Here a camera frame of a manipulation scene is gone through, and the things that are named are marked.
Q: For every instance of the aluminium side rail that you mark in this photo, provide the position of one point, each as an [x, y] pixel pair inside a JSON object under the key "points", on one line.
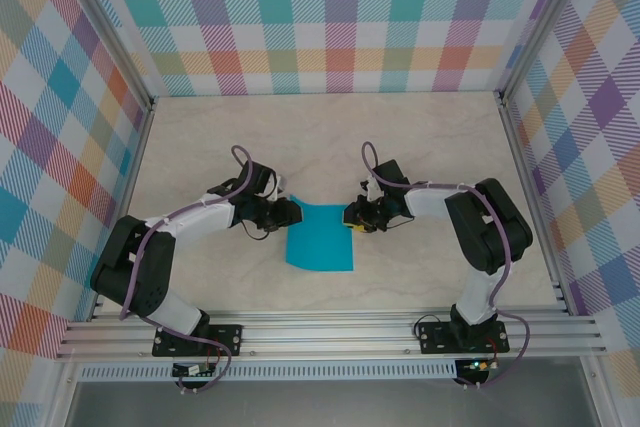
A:
{"points": [[126, 197], [517, 147]]}

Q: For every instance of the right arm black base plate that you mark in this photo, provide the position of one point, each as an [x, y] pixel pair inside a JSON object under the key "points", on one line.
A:
{"points": [[435, 339]]}

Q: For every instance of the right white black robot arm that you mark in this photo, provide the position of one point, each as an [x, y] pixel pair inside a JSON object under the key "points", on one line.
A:
{"points": [[490, 242]]}

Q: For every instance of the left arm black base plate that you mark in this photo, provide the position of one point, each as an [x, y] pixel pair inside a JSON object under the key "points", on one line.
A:
{"points": [[230, 339]]}

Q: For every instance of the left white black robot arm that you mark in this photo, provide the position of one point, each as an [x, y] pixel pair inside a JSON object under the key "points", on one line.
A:
{"points": [[150, 267]]}

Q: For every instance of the aluminium frame leg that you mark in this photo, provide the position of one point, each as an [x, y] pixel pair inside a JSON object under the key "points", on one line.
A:
{"points": [[600, 397], [62, 397]]}

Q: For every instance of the aluminium frame post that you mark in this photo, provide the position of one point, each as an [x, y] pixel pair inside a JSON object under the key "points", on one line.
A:
{"points": [[545, 22], [106, 22]]}

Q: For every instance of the aluminium mounting rail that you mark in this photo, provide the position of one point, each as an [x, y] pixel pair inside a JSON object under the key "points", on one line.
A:
{"points": [[325, 334]]}

